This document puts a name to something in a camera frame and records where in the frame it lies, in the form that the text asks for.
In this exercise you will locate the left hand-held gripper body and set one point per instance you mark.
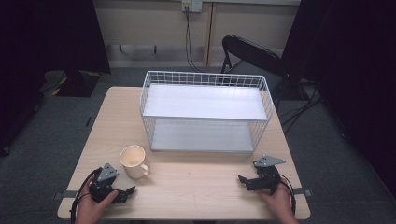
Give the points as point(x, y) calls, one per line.
point(101, 186)

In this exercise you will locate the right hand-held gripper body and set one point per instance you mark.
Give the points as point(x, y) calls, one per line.
point(267, 177)

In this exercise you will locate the person's left hand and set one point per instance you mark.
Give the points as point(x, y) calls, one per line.
point(90, 208)

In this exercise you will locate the person's right hand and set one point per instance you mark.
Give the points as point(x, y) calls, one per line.
point(278, 203)

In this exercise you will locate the cream ceramic cup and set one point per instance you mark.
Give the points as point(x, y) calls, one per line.
point(134, 161)

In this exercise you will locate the small black floor object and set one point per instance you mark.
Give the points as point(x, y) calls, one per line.
point(88, 121)

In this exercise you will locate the dark stand base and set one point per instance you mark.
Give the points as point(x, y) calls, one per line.
point(73, 83)

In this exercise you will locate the black folding chair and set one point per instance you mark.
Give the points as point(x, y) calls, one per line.
point(252, 54)

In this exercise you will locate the black curtain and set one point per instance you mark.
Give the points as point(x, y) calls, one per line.
point(46, 37)
point(351, 77)

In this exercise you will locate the white wall socket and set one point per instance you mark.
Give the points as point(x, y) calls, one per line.
point(192, 5)

